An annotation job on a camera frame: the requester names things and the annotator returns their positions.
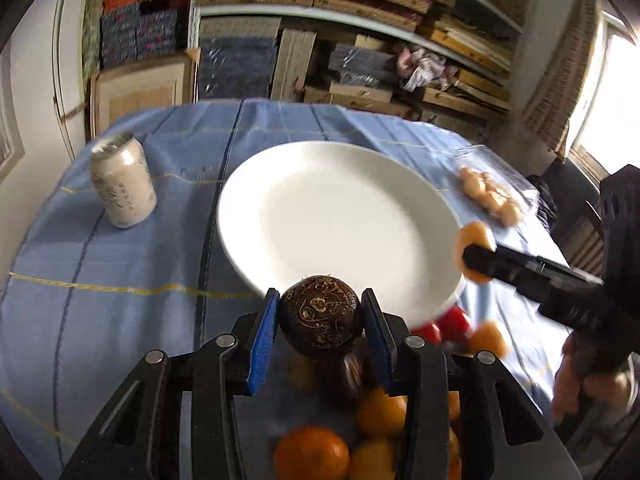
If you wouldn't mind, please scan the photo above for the red cherry tomato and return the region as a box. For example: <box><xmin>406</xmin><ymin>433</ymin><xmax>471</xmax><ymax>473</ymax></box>
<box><xmin>411</xmin><ymin>321</ymin><xmax>442</xmax><ymax>346</ymax></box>
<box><xmin>435</xmin><ymin>304</ymin><xmax>473</xmax><ymax>344</ymax></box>

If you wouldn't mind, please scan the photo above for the dark brown mangosteen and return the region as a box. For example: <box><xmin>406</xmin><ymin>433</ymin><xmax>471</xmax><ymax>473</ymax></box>
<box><xmin>277</xmin><ymin>275</ymin><xmax>363</xmax><ymax>360</ymax></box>
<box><xmin>341</xmin><ymin>337</ymin><xmax>371</xmax><ymax>399</ymax></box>

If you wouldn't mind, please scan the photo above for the pale orange apricot fruit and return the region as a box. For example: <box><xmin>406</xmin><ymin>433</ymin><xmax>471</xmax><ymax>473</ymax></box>
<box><xmin>454</xmin><ymin>221</ymin><xmax>497</xmax><ymax>285</ymax></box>

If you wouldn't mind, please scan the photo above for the yellow orange front fruit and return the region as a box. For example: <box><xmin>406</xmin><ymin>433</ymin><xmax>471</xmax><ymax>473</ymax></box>
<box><xmin>348</xmin><ymin>439</ymin><xmax>396</xmax><ymax>480</ymax></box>

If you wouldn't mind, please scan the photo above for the large orange mandarin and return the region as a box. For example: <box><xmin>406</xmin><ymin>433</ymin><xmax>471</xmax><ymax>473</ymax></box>
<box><xmin>272</xmin><ymin>426</ymin><xmax>350</xmax><ymax>479</ymax></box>

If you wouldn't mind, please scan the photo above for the smooth orange fruit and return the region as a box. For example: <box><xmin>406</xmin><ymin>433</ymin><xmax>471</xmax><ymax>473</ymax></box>
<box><xmin>356</xmin><ymin>388</ymin><xmax>408</xmax><ymax>438</ymax></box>

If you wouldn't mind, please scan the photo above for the peach coloured fruit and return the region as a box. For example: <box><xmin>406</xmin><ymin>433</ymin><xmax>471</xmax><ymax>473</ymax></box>
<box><xmin>466</xmin><ymin>321</ymin><xmax>509</xmax><ymax>359</ymax></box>

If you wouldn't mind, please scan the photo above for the person's right hand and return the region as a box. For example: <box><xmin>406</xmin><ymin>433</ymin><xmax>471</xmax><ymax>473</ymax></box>
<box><xmin>551</xmin><ymin>334</ymin><xmax>638</xmax><ymax>426</ymax></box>

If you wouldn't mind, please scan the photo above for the dark wooden chair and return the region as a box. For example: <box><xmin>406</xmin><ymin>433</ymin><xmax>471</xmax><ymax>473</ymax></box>
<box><xmin>542</xmin><ymin>159</ymin><xmax>604</xmax><ymax>278</ymax></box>

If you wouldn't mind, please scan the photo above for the white oval plate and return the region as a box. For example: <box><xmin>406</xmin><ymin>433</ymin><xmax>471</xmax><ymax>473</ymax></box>
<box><xmin>217</xmin><ymin>141</ymin><xmax>465</xmax><ymax>327</ymax></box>

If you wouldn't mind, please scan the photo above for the blue checked tablecloth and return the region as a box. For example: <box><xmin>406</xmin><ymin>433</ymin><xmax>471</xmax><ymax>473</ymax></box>
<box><xmin>0</xmin><ymin>96</ymin><xmax>576</xmax><ymax>480</ymax></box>

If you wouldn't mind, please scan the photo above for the beige drink can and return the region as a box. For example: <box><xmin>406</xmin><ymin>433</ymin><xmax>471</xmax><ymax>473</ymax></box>
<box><xmin>89</xmin><ymin>131</ymin><xmax>157</xmax><ymax>229</ymax></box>

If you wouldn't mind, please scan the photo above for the pink plastic bag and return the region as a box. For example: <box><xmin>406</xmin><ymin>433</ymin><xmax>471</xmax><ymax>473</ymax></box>
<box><xmin>396</xmin><ymin>46</ymin><xmax>458</xmax><ymax>92</ymax></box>

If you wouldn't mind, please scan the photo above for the white metal storage shelf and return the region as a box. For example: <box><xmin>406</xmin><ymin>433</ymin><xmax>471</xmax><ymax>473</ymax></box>
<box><xmin>190</xmin><ymin>0</ymin><xmax>524</xmax><ymax>120</ymax></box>

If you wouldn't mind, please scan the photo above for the framed picture leaning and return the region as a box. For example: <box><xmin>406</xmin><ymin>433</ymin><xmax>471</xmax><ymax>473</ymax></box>
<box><xmin>89</xmin><ymin>48</ymin><xmax>201</xmax><ymax>138</ymax></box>

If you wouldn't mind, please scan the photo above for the stack of blue boxes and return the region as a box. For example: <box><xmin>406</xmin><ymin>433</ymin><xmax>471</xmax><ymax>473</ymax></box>
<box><xmin>100</xmin><ymin>1</ymin><xmax>184</xmax><ymax>68</ymax></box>

